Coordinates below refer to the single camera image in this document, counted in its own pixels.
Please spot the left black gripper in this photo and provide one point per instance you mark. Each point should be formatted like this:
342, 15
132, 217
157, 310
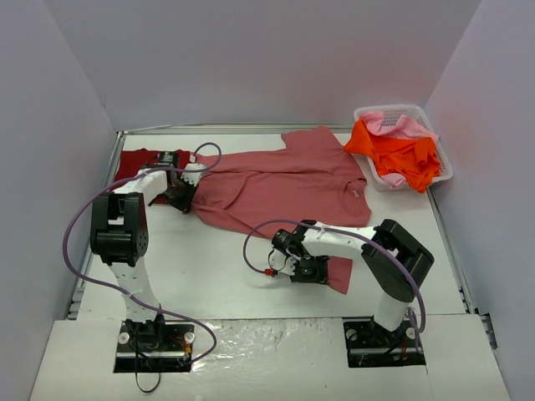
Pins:
180, 196

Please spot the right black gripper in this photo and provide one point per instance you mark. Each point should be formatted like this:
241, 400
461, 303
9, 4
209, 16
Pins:
312, 273

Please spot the salmon pink t-shirt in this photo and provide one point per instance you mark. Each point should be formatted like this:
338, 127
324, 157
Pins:
311, 178

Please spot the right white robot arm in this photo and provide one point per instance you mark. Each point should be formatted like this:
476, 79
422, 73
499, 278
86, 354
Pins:
397, 261

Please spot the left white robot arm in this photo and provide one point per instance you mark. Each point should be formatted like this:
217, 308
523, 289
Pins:
119, 230

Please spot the folded dark red t-shirt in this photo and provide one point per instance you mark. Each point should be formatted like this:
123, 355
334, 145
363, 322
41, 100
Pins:
151, 172

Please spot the orange t-shirt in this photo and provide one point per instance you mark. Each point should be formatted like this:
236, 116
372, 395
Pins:
397, 162

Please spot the light pink t-shirt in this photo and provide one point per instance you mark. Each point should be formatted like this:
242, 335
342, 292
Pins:
378, 123

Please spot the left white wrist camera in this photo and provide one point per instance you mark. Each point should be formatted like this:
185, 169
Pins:
192, 173

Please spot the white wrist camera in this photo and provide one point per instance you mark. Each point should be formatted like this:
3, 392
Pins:
281, 263
192, 173

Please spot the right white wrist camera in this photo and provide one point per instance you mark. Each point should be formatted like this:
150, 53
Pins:
281, 263

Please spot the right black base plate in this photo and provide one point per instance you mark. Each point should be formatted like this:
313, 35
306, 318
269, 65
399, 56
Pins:
368, 345

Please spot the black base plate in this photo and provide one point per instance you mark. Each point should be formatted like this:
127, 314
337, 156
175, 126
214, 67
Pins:
172, 355
368, 345

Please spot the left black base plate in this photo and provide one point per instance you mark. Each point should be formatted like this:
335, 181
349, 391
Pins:
172, 355

